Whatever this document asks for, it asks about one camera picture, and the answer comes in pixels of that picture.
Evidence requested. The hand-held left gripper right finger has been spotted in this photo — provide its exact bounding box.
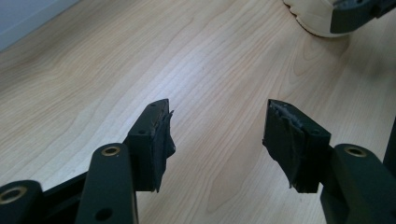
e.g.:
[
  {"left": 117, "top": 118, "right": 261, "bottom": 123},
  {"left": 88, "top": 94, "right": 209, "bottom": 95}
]
[{"left": 262, "top": 98, "right": 332, "bottom": 194}]

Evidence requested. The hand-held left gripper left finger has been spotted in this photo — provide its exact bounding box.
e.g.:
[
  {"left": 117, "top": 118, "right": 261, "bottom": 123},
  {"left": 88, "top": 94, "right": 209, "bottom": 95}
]
[{"left": 124, "top": 98, "right": 177, "bottom": 193}]

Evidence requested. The cream slipper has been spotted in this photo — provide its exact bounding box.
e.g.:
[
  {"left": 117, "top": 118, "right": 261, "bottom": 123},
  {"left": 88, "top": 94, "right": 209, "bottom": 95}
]
[{"left": 282, "top": 0, "right": 351, "bottom": 38}]

